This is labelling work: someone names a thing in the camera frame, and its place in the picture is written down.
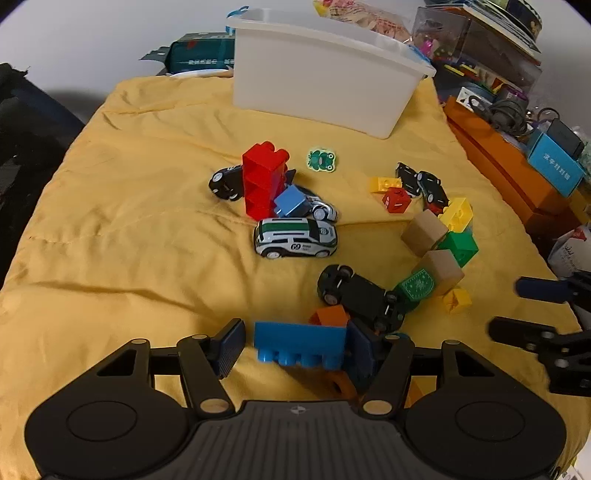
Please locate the green building block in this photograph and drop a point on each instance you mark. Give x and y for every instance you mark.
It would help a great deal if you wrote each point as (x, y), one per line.
(461, 247)

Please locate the orange building block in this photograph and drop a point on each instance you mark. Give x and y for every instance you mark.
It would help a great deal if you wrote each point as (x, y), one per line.
(339, 385)
(330, 316)

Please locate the tall red building block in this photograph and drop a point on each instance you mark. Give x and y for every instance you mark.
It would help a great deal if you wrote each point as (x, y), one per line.
(261, 180)

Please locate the yellow blanket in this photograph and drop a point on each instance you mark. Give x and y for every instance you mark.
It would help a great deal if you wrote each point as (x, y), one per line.
(138, 230)

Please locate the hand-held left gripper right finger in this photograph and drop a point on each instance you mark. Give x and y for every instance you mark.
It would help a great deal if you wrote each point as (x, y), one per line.
(361, 355)

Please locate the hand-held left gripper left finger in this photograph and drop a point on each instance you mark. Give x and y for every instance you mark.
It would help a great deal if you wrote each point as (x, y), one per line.
(228, 346)

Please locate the plain wooden block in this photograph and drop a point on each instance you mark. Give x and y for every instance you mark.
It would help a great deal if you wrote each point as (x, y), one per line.
(441, 272)
(422, 233)

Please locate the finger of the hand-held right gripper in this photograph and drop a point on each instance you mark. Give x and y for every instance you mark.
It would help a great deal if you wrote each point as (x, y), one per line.
(517, 330)
(540, 288)

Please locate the long blue building block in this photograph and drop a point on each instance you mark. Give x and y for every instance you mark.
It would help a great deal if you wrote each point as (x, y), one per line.
(295, 339)

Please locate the green wet wipes pack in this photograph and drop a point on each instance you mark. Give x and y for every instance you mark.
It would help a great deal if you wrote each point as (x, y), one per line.
(198, 53)

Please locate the white green-striped toy car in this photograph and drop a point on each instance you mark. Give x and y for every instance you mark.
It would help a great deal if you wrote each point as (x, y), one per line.
(295, 237)

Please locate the black and white toy car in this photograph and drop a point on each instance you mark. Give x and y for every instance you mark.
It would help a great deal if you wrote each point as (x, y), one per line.
(224, 182)

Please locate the small red building block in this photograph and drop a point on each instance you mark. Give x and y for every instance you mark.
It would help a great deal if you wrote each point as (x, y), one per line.
(396, 201)

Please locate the silver toy car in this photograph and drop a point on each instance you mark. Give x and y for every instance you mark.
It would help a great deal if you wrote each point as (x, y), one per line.
(323, 210)

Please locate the orange box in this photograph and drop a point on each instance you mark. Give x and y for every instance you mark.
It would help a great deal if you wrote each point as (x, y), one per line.
(498, 170)

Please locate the white plastic storage bin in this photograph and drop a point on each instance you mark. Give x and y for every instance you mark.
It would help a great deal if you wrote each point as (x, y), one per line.
(314, 78)

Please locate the small yellow building block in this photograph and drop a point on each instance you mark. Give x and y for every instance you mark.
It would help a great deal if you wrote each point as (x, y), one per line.
(457, 301)

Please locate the white carton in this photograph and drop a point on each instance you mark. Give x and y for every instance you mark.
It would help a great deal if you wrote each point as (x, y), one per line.
(572, 249)

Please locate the green patterned block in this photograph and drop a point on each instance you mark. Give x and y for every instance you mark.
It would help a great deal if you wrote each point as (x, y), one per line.
(415, 287)

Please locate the blue cardboard box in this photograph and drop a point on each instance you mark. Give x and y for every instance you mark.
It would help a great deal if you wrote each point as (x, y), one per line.
(554, 168)

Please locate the clear plastic box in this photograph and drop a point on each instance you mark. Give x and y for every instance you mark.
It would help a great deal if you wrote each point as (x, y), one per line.
(485, 46)

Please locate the small blue building block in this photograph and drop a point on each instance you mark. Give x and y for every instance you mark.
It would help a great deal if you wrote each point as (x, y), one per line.
(291, 201)

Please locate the green frog sticker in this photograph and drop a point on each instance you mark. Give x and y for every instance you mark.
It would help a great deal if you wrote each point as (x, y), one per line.
(321, 160)

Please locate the black power adapter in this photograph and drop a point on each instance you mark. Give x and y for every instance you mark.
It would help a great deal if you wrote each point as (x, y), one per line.
(565, 136)

